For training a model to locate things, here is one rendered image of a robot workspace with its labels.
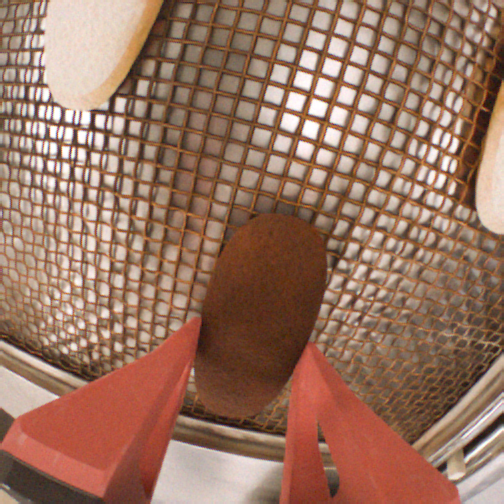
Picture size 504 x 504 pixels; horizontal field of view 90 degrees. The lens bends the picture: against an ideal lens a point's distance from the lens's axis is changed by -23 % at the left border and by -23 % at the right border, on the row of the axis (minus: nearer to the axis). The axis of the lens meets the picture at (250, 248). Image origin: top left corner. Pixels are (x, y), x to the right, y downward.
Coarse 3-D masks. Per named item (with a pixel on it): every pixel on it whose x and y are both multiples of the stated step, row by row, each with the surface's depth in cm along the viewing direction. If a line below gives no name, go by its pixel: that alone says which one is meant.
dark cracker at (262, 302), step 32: (256, 224) 9; (288, 224) 9; (224, 256) 9; (256, 256) 9; (288, 256) 9; (320, 256) 9; (224, 288) 9; (256, 288) 9; (288, 288) 9; (320, 288) 9; (224, 320) 10; (256, 320) 10; (288, 320) 10; (224, 352) 11; (256, 352) 10; (288, 352) 10; (224, 384) 11; (256, 384) 11
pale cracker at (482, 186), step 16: (496, 112) 7; (496, 128) 7; (496, 144) 7; (480, 160) 7; (496, 160) 7; (480, 176) 7; (496, 176) 7; (480, 192) 8; (496, 192) 7; (480, 208) 8; (496, 208) 7; (496, 224) 8
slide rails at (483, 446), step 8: (496, 416) 17; (488, 424) 18; (496, 432) 18; (488, 440) 19; (496, 440) 18; (456, 448) 20; (472, 448) 20; (480, 448) 19; (488, 448) 19; (448, 456) 20; (464, 456) 20; (472, 456) 20; (480, 456) 20; (440, 472) 22
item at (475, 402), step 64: (0, 0) 6; (192, 0) 7; (192, 64) 7; (320, 64) 7; (448, 64) 6; (0, 128) 8; (192, 128) 8; (0, 192) 10; (192, 192) 9; (256, 192) 9; (320, 192) 9; (384, 192) 9; (128, 256) 10; (448, 256) 9; (0, 320) 13; (64, 320) 12; (320, 320) 11; (448, 320) 10; (64, 384) 14; (256, 448) 14; (320, 448) 15
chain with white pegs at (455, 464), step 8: (480, 432) 20; (472, 440) 20; (456, 456) 20; (440, 464) 22; (448, 464) 20; (456, 464) 19; (464, 464) 19; (448, 472) 19; (456, 472) 18; (464, 472) 18
